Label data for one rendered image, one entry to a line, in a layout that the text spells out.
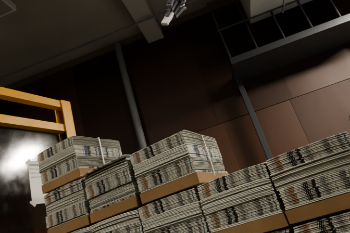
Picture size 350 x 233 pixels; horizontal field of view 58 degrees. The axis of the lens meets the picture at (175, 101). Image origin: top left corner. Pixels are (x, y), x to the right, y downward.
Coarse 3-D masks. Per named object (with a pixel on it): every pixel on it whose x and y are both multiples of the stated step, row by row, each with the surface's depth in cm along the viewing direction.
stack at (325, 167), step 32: (288, 160) 109; (320, 160) 105; (192, 192) 126; (224, 192) 117; (256, 192) 112; (288, 192) 107; (320, 192) 102; (96, 224) 145; (128, 224) 136; (160, 224) 128; (192, 224) 122; (224, 224) 116; (320, 224) 101
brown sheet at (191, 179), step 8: (184, 176) 128; (192, 176) 126; (200, 176) 127; (208, 176) 134; (216, 176) 142; (168, 184) 130; (176, 184) 129; (184, 184) 127; (192, 184) 125; (144, 192) 135; (152, 192) 133; (160, 192) 131; (168, 192) 130; (144, 200) 134
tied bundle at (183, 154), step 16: (160, 144) 136; (176, 144) 132; (192, 144) 135; (208, 144) 152; (144, 160) 139; (160, 160) 134; (176, 160) 131; (192, 160) 129; (208, 160) 144; (144, 176) 137; (160, 176) 133; (176, 176) 130; (176, 192) 130
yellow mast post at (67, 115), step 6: (66, 102) 249; (66, 108) 246; (60, 114) 249; (66, 114) 243; (60, 120) 246; (66, 120) 240; (72, 120) 246; (66, 126) 238; (72, 126) 243; (66, 132) 235; (72, 132) 240; (66, 138) 236
